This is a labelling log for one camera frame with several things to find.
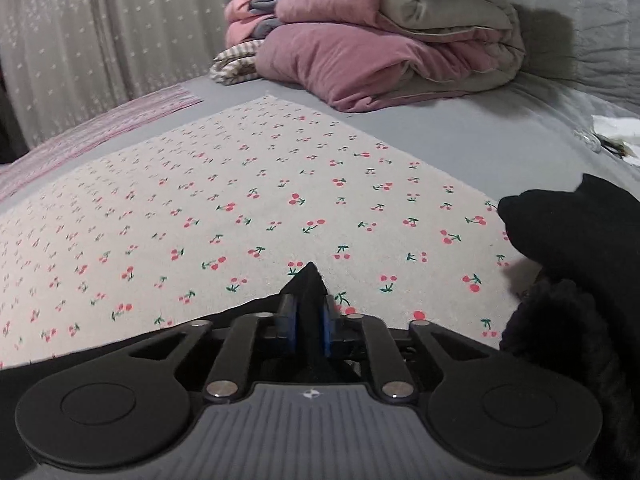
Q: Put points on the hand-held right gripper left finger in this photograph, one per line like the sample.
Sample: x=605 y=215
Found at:
x=289 y=325

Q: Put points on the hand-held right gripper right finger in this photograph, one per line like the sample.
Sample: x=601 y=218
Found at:
x=330 y=325

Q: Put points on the black pants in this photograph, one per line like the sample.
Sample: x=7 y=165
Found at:
x=310 y=305

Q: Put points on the cherry print bed sheet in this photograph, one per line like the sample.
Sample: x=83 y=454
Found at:
x=250 y=210

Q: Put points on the black fuzzy garment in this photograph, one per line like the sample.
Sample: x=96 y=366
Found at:
x=585 y=270

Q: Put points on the striped folded cloth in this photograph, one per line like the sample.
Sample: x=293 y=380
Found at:
x=235 y=65

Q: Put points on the pink striped cloth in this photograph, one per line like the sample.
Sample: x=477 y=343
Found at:
x=90 y=130

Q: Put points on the folded pink grey quilt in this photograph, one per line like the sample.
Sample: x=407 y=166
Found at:
x=390 y=45

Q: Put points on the folded pink clothes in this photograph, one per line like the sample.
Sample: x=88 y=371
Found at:
x=252 y=10

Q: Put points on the white crumpled paper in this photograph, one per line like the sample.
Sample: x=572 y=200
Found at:
x=617 y=132

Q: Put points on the grey star print curtain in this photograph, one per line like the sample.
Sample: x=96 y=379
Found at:
x=100 y=35

